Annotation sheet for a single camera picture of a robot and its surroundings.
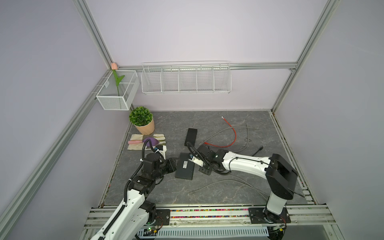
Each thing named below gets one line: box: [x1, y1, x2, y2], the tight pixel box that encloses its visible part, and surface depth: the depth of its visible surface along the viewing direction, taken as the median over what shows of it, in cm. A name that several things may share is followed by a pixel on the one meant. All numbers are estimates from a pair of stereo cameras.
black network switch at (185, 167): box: [175, 152, 195, 181], surface depth 89 cm
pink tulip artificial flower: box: [111, 62, 125, 97], surface depth 92 cm
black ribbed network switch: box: [184, 128, 198, 147], surface depth 108 cm
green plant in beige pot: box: [129, 106, 155, 136], surface depth 101 cm
